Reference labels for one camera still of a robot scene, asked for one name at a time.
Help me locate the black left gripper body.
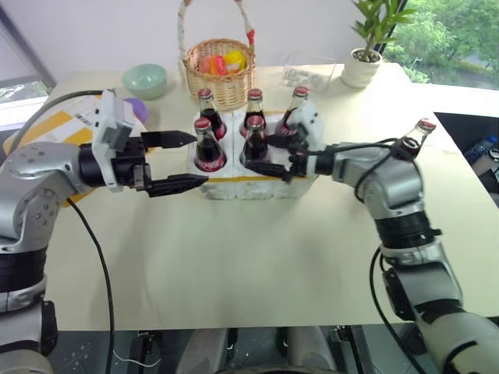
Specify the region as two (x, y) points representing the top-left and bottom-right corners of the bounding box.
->
(111, 135), (153, 192)

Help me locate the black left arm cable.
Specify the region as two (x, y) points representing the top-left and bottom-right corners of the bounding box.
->
(64, 197), (117, 374)

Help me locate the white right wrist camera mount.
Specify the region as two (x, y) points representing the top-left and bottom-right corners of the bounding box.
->
(291, 101), (325, 177)

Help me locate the white ribbed plant pot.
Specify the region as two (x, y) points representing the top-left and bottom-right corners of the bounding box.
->
(341, 48), (384, 88)

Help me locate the thin white wire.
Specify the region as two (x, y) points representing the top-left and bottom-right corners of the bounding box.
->
(114, 344), (157, 368)

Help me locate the black bin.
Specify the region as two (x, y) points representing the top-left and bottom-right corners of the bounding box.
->
(433, 111), (499, 204)

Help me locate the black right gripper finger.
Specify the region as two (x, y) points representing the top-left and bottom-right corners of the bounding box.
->
(266, 132), (300, 150)
(244, 159), (294, 183)

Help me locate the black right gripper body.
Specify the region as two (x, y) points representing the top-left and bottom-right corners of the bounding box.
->
(283, 133), (313, 185)

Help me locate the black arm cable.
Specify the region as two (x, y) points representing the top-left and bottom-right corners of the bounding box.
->
(369, 245), (430, 374)
(64, 197), (117, 374)

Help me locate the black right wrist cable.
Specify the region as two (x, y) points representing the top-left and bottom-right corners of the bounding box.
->
(322, 138), (409, 202)

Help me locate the yellow taped cardboard box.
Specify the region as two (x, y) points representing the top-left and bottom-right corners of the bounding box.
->
(2, 94), (104, 204)

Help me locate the clear plastic box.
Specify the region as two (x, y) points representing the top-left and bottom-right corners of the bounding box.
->
(278, 51), (338, 94)

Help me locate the wicker basket with handle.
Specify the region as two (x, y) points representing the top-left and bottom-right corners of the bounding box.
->
(176, 0), (259, 113)

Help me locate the green leafy plant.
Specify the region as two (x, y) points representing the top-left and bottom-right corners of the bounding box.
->
(348, 0), (419, 63)

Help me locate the yellow toy fruit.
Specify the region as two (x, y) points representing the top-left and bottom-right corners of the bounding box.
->
(222, 48), (247, 74)

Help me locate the glass cola bottle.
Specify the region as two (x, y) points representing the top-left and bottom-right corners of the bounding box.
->
(239, 115), (271, 165)
(193, 118), (228, 173)
(242, 88), (268, 137)
(392, 118), (438, 161)
(274, 86), (311, 137)
(197, 88), (228, 140)

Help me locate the orange pink toy fruit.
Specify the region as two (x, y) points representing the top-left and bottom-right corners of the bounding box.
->
(198, 53), (230, 76)

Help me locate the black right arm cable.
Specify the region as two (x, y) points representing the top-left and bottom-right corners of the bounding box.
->
(369, 245), (430, 374)

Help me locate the purple round plate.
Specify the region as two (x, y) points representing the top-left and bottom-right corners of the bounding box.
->
(122, 97), (151, 126)

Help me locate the white foam crate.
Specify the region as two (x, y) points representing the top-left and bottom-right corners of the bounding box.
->
(193, 110), (325, 202)

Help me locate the blue plastic water bottle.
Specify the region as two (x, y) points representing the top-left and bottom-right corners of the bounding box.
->
(462, 133), (499, 165)

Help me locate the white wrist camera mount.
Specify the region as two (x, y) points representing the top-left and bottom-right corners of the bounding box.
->
(291, 101), (325, 177)
(92, 88), (134, 194)

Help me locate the pale green bowl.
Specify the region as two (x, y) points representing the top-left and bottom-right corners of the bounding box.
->
(121, 63), (168, 101)

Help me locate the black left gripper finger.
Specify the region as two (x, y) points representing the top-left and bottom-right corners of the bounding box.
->
(140, 130), (197, 152)
(146, 173), (210, 199)

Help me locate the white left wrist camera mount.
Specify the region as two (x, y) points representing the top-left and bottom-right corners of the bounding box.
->
(92, 88), (134, 194)

